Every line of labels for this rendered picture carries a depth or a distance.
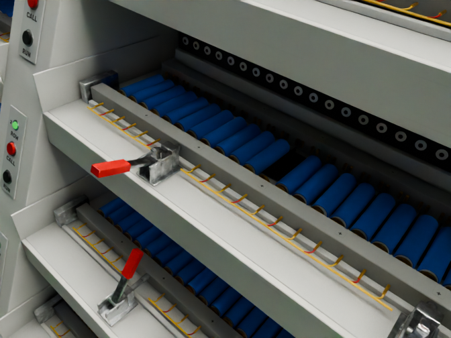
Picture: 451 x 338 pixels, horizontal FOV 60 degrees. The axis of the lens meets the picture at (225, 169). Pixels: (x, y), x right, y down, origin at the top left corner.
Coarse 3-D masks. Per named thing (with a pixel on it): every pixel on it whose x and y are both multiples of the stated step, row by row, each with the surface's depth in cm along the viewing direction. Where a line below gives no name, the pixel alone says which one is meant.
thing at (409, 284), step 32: (96, 96) 48; (128, 128) 44; (160, 128) 42; (192, 160) 40; (224, 160) 39; (256, 192) 36; (288, 224) 35; (320, 224) 33; (352, 256) 32; (384, 256) 31; (416, 288) 29; (448, 320) 28
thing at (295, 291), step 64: (64, 64) 46; (128, 64) 53; (192, 64) 54; (64, 128) 45; (320, 128) 44; (128, 192) 41; (192, 192) 38; (256, 256) 33; (320, 320) 29; (384, 320) 29
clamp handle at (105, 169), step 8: (152, 152) 38; (120, 160) 35; (128, 160) 36; (136, 160) 37; (144, 160) 37; (152, 160) 38; (96, 168) 33; (104, 168) 33; (112, 168) 34; (120, 168) 35; (128, 168) 35; (104, 176) 33
